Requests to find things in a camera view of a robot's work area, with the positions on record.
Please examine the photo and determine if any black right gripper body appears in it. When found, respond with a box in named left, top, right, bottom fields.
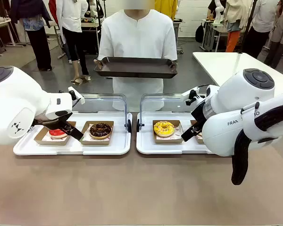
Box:
left=190, top=100, right=208, bottom=126

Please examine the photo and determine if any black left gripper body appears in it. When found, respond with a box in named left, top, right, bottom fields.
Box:
left=32, top=112, right=73, bottom=129

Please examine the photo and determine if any chocolate donut's cardboard box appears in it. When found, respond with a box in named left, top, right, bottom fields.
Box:
left=80, top=120, right=115, bottom=146

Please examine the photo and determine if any chocolate sprinkled donut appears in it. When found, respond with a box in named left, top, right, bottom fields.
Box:
left=89, top=122, right=113, bottom=140

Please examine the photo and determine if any dark brown serving tray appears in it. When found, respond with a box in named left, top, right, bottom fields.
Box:
left=93, top=56, right=178, bottom=79

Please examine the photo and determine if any red glazed donut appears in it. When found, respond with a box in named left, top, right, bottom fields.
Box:
left=49, top=128, right=69, bottom=139

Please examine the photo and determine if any red donut's cardboard box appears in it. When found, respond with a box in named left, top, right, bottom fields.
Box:
left=33, top=121, right=77, bottom=145

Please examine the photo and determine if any yellow donut's cardboard box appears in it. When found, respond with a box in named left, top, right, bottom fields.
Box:
left=152, top=119, right=184, bottom=145

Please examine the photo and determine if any yellow sprinkled donut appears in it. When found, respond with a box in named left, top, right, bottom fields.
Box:
left=153, top=120, right=175, bottom=137

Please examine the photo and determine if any person in white tunic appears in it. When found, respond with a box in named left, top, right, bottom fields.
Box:
left=97, top=0, right=178, bottom=113

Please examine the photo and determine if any person's left hand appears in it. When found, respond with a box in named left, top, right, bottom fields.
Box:
left=169, top=60, right=179, bottom=73

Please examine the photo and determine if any person's right hand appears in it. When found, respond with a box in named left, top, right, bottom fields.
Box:
left=93, top=59, right=105, bottom=72

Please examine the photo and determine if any white display tray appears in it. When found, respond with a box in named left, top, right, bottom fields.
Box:
left=135, top=111, right=215, bottom=155
left=13, top=111, right=133, bottom=156

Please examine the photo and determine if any clear plastic display lid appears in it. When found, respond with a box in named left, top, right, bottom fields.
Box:
left=72, top=93, right=133, bottom=133
left=136, top=93, right=207, bottom=133

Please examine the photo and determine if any white side table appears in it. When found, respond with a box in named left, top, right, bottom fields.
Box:
left=192, top=51, right=283, bottom=95

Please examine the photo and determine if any black backpack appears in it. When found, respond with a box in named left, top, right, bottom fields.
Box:
left=195, top=23, right=205, bottom=43

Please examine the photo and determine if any bystander in orange trousers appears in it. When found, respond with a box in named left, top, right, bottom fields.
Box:
left=224, top=0, right=252, bottom=53

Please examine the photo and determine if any bystander in navy patterned shirt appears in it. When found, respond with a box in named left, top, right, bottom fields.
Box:
left=9, top=0, right=53, bottom=72

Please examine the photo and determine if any bystander in white shirt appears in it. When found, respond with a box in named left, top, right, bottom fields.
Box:
left=56, top=0, right=91, bottom=84

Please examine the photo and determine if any black tripod pole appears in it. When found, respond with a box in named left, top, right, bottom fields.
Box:
left=237, top=0, right=258, bottom=54

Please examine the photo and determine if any bystander in black trousers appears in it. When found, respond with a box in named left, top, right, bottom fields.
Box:
left=242, top=0, right=278, bottom=59

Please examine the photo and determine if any white background desk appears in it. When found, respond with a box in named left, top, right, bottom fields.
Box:
left=0, top=18, right=23, bottom=48

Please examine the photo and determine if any bystander in yellow top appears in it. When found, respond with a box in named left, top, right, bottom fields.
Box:
left=154, top=0, right=178, bottom=20

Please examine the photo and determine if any bystander in grey shorts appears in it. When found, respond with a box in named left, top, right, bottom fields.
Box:
left=263, top=0, right=283, bottom=69

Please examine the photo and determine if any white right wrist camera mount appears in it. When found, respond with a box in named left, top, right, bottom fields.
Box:
left=181, top=87, right=200, bottom=106

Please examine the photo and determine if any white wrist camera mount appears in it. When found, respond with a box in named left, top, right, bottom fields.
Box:
left=181, top=87, right=200, bottom=106
left=67, top=86, right=86, bottom=106

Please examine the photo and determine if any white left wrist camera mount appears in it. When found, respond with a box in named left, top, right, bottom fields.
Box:
left=67, top=86, right=86, bottom=106

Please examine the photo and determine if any black sleeved arm cable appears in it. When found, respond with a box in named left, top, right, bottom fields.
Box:
left=231, top=100, right=283, bottom=186

